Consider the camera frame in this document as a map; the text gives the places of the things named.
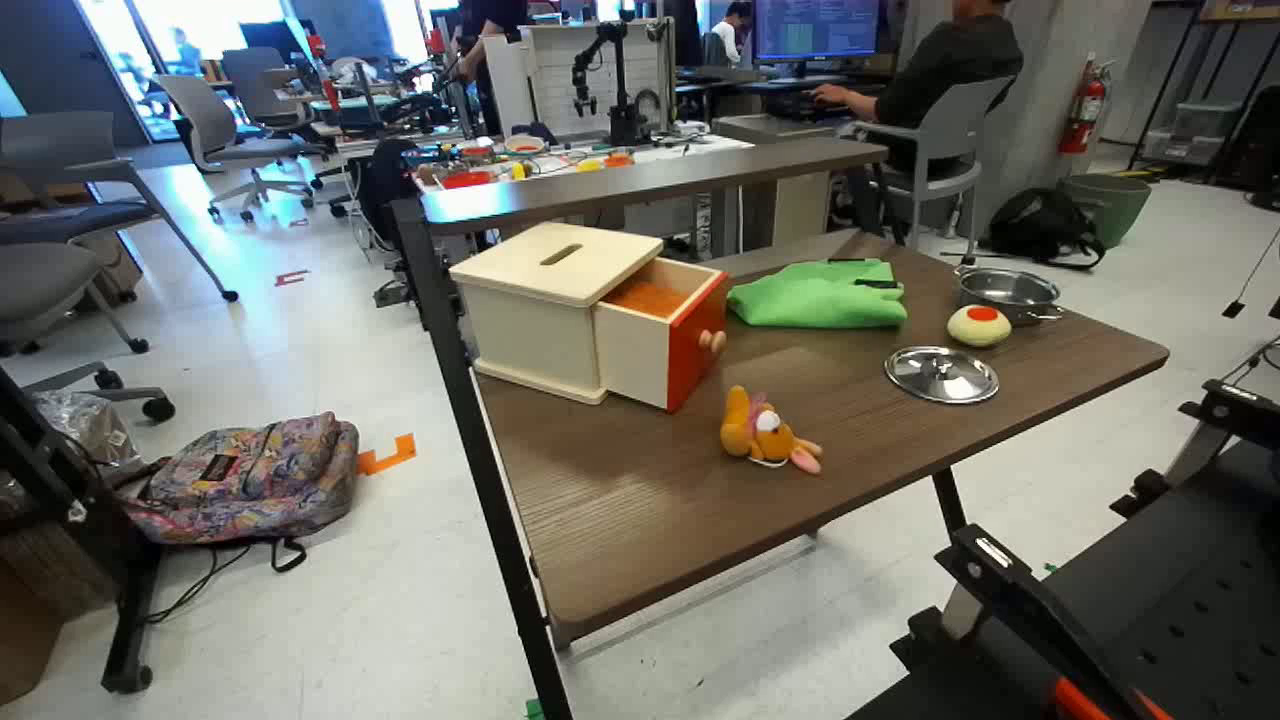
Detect orange floor marker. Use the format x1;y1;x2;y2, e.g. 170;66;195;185
355;432;419;481

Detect colourful patterned backpack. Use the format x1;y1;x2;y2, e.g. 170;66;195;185
119;407;364;577

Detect seated person black shirt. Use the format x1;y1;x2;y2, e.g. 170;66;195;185
813;0;1029;175

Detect long grey table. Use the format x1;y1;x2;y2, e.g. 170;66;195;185
411;133;890;265

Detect grey office chair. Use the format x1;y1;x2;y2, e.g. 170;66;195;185
155;71;323;230
217;46;358;215

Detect red fire extinguisher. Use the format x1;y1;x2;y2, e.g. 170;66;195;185
1055;54;1113;159

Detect yellow ball toy red spot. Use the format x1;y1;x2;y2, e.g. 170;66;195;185
945;299;1017;353

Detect orange plush toy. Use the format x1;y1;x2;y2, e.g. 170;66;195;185
714;381;827;481

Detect black bag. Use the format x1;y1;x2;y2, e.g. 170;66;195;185
355;135;423;249

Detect stainless steel pot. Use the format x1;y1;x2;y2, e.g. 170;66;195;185
954;265;1069;329

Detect computer monitor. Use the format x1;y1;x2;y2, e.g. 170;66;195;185
750;0;888;71

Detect black metal table frame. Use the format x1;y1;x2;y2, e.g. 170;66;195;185
392;196;972;720

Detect black metal stand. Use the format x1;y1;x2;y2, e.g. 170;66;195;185
0;365;170;698

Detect grey lounge chair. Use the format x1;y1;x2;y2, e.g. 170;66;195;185
0;107;243;432

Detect black backpack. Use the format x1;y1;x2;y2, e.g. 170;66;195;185
982;182;1108;269

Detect white toy table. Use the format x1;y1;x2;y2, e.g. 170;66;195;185
404;120;750;196

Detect white board panel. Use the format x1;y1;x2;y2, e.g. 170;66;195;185
481;18;679;144

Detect grey plastic chair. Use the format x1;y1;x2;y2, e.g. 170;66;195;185
850;71;1020;265

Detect cream wooden box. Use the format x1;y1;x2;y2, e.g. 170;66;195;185
448;220;668;407

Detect green microfibre cloth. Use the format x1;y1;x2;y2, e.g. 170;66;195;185
722;255;910;336

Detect black robot cart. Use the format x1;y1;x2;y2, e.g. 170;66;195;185
850;336;1280;720

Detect black clamp orange handle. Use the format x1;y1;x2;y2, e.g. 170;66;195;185
936;525;1177;720

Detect green bin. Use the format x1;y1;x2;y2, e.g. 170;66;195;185
1064;170;1155;251

